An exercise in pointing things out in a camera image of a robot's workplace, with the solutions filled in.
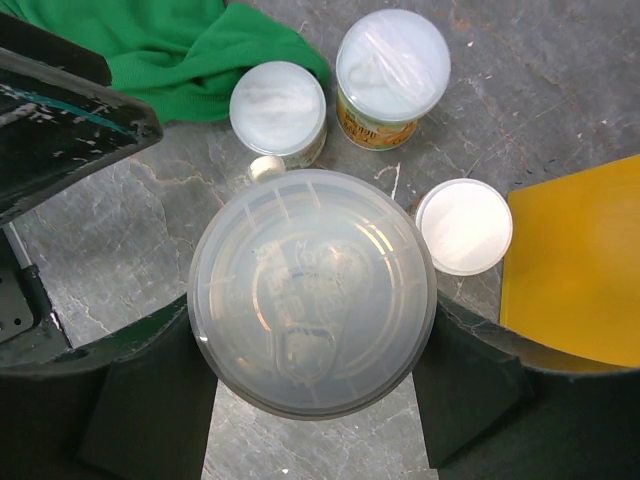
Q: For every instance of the white lid small can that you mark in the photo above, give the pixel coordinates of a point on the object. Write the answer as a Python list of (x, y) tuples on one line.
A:
[(467, 226)]

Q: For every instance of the cartoon label can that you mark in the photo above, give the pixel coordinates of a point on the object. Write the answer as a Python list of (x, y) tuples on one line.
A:
[(311, 294)]

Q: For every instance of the white lid yellow can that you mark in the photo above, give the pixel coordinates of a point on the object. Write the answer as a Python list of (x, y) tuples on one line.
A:
[(392, 67)]

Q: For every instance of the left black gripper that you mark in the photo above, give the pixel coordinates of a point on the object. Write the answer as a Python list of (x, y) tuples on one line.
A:
[(30, 326)]

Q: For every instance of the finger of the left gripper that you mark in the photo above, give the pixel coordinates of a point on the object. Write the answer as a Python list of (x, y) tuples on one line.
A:
[(60, 119)]

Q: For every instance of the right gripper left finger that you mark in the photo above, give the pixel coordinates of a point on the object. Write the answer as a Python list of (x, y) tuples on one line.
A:
[(135, 404)]

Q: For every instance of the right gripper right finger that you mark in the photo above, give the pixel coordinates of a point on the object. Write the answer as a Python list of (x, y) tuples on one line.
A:
[(496, 405)]

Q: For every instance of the yellow box counter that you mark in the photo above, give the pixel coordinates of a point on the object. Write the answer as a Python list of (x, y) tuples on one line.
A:
[(571, 275)]

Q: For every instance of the green cloth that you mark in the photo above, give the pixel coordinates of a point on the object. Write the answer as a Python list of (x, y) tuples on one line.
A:
[(183, 58)]

